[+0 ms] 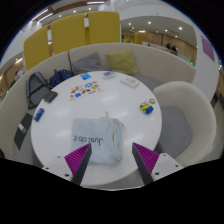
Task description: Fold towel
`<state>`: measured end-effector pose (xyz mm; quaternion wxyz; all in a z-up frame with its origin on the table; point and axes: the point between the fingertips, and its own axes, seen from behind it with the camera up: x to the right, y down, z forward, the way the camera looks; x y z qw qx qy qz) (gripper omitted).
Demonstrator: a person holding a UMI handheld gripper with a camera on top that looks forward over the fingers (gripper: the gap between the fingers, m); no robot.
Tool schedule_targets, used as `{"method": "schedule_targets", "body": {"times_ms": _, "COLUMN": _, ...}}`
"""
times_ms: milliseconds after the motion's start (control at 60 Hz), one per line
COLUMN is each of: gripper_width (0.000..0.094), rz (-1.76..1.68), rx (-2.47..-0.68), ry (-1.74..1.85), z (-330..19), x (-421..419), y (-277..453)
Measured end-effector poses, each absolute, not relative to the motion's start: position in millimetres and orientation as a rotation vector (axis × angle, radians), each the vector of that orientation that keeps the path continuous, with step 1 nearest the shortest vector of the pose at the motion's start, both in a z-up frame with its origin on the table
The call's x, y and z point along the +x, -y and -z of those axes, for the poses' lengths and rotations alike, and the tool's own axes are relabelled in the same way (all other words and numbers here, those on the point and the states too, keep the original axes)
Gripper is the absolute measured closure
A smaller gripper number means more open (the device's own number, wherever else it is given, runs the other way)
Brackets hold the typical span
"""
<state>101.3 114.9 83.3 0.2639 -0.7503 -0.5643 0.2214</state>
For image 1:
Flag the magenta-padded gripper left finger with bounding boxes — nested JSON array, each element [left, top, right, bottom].
[[41, 143, 93, 186]]

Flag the ceiling lights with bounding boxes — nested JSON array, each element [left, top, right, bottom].
[[31, 0, 108, 23]]

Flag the yellow-green cushion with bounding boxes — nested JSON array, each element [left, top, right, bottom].
[[105, 49, 139, 76]]

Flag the small white blue pack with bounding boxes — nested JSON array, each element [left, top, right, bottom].
[[102, 70, 117, 79]]

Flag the yellow blue toy figure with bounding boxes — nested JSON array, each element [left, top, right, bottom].
[[139, 100, 155, 115]]

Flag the curved beige sofa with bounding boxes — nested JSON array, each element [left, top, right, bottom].
[[0, 42, 198, 161]]

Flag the white armchair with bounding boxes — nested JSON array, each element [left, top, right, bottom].
[[152, 80, 218, 168]]

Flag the grey mesh backpack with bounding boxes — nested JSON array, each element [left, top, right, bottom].
[[25, 71, 53, 110]]

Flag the light blue towel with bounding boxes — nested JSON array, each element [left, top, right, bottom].
[[69, 111, 125, 165]]

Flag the flat white box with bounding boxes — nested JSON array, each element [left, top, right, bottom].
[[119, 76, 140, 89]]

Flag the magenta wall poster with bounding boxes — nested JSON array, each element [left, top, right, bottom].
[[200, 35, 216, 62]]

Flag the dark grey wallet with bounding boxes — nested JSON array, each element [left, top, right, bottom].
[[43, 90, 59, 104]]

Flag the person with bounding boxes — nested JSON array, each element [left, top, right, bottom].
[[165, 42, 178, 54]]

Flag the grey armchair seat cushion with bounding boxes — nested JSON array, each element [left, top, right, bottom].
[[154, 105, 194, 159]]

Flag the blue card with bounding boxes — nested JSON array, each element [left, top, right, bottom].
[[79, 72, 93, 82]]

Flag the colourful sticker sheet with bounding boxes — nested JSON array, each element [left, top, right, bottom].
[[69, 80, 104, 101]]

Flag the small blue box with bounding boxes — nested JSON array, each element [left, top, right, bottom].
[[33, 107, 45, 122]]

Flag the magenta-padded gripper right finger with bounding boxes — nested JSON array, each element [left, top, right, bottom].
[[131, 142, 184, 185]]

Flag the navy patterned bag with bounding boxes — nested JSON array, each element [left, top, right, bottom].
[[49, 68, 75, 88]]

